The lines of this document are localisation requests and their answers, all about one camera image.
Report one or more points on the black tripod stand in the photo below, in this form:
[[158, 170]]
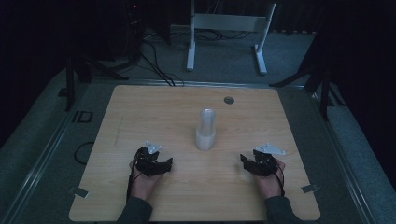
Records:
[[323, 87], [70, 84]]

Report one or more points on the white metal desk frame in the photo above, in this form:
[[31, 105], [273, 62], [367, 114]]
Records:
[[229, 22]]

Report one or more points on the person's right hand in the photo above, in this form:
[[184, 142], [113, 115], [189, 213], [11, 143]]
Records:
[[269, 185]]

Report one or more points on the person's left hand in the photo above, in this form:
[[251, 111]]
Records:
[[144, 185]]

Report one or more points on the stack of clear plastic cups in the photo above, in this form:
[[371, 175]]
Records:
[[206, 130]]

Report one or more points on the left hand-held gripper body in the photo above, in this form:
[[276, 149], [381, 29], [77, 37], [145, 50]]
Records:
[[151, 166]]

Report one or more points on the dark computer tower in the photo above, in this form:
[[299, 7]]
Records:
[[124, 29]]

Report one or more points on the grey tape strip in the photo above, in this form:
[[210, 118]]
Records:
[[79, 192], [310, 188]]

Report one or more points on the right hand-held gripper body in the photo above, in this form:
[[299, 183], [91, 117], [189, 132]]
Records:
[[264, 165]]

